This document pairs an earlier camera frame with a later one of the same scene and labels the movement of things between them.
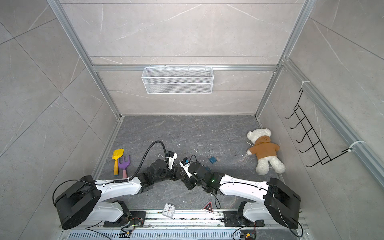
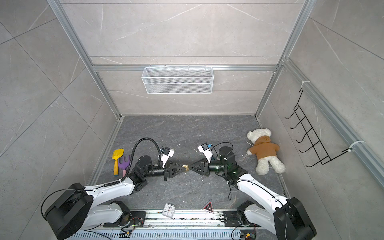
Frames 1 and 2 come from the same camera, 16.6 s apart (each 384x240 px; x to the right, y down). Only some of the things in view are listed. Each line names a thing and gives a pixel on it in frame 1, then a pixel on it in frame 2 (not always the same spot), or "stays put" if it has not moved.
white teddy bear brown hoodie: [265, 150] stays put
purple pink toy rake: [124, 165] stays put
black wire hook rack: [317, 146] stays put
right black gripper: [186, 181] → [203, 164]
